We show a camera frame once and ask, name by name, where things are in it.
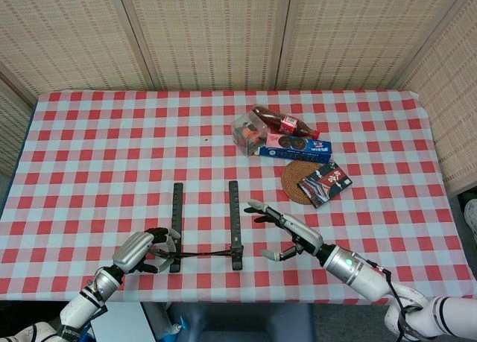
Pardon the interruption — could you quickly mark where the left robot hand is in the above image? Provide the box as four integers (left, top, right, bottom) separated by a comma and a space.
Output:
111, 227, 183, 276

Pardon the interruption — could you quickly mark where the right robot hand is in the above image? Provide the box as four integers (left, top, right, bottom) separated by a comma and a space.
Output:
244, 199, 324, 263

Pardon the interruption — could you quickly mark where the black folding laptop stand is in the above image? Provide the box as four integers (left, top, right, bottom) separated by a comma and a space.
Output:
151, 180, 245, 273

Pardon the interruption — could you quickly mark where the dark patterned card box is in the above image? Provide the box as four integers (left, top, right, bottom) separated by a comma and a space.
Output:
297, 161, 353, 209

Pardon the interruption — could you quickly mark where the round woven brown coaster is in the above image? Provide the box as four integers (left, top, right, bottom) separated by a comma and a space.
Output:
281, 159, 325, 202

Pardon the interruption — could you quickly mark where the white flat panel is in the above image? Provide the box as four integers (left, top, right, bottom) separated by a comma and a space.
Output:
91, 303, 154, 342

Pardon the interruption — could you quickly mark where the blue cookie box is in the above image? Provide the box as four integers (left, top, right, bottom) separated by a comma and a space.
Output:
256, 133, 333, 163

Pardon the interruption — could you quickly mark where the red white checkered tablecloth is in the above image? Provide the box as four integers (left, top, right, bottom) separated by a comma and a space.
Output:
0, 89, 477, 306

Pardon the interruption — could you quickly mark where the blue grey base cover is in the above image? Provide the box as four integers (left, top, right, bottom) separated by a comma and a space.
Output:
143, 303, 316, 342

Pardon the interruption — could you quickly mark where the cola bottle red label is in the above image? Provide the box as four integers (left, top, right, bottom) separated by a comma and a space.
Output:
251, 104, 321, 140

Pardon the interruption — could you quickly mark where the clear plastic toy box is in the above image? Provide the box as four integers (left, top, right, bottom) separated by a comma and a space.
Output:
230, 110, 268, 156

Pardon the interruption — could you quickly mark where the bamboo folding screen panel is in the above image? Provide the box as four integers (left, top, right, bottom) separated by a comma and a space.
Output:
117, 0, 295, 92
277, 0, 477, 92
0, 0, 156, 97
0, 73, 38, 179
394, 0, 477, 197

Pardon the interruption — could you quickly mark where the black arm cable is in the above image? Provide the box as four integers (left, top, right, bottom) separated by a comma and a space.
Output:
367, 258, 422, 339

